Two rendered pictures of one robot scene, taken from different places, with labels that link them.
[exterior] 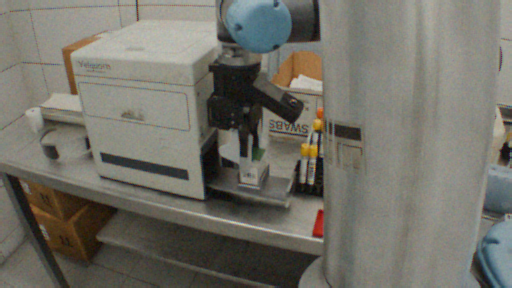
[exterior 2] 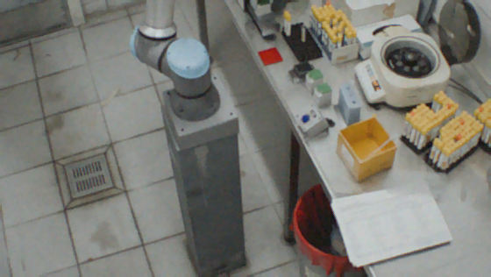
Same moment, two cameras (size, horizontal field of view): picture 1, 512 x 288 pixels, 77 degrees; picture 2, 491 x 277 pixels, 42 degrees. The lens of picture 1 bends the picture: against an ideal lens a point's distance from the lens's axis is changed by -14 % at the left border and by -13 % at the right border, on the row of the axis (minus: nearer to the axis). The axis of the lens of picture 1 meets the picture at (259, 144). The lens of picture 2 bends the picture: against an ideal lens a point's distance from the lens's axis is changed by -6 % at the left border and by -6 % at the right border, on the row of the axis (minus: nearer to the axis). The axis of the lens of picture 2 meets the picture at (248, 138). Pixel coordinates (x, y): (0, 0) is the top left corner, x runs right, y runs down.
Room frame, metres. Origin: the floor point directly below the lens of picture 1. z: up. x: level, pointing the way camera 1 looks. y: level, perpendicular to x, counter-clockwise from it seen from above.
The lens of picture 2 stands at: (-0.53, -1.46, 2.51)
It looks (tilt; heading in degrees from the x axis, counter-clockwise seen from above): 51 degrees down; 55
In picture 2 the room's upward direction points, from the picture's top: 2 degrees counter-clockwise
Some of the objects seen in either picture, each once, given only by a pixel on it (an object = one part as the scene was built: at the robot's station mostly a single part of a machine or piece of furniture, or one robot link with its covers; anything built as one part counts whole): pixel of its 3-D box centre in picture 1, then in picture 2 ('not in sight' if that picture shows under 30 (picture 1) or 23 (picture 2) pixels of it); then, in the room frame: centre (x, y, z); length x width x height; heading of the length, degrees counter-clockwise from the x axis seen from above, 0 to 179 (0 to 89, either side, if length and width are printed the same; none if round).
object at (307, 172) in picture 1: (334, 164); (302, 32); (0.63, -0.16, 0.93); 0.17 x 0.09 x 0.11; 73
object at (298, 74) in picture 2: not in sight; (303, 71); (0.54, -0.28, 0.89); 0.09 x 0.05 x 0.04; 164
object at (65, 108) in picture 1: (72, 108); not in sight; (0.97, 0.59, 0.90); 0.25 x 0.11 x 0.05; 73
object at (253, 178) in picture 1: (252, 168); (262, 8); (0.59, 0.01, 0.95); 0.05 x 0.04 x 0.06; 163
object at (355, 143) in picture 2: not in sight; (366, 148); (0.46, -0.66, 0.93); 0.13 x 0.13 x 0.10; 78
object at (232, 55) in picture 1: (239, 51); not in sight; (0.59, 0.03, 1.18); 0.08 x 0.08 x 0.05
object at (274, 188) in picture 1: (242, 177); (260, 10); (0.60, 0.03, 0.92); 0.21 x 0.07 x 0.05; 73
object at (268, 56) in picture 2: (332, 224); (270, 56); (0.51, -0.14, 0.88); 0.07 x 0.07 x 0.01; 73
